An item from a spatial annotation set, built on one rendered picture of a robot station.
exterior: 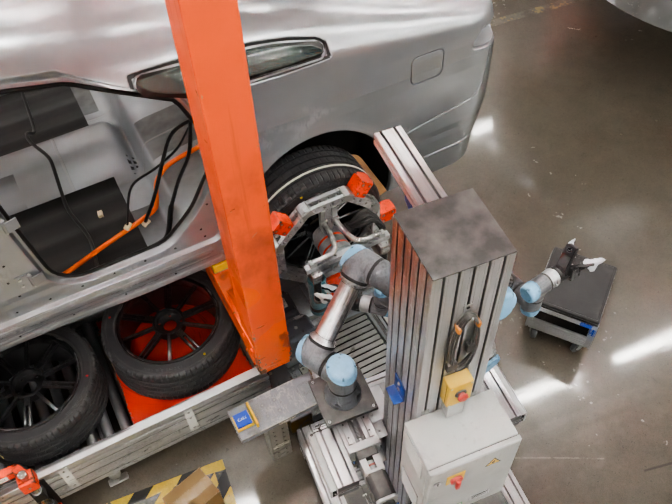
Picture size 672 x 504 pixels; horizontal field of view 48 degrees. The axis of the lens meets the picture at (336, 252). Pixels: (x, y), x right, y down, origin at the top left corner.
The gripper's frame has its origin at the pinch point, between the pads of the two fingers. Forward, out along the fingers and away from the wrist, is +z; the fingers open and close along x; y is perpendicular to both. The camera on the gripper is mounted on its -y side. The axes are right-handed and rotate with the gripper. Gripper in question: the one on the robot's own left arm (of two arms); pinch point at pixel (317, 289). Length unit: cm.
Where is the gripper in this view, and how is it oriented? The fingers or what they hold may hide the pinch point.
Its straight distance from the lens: 339.9
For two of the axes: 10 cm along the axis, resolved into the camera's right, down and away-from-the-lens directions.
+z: -9.6, -2.1, 2.0
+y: 0.3, 6.1, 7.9
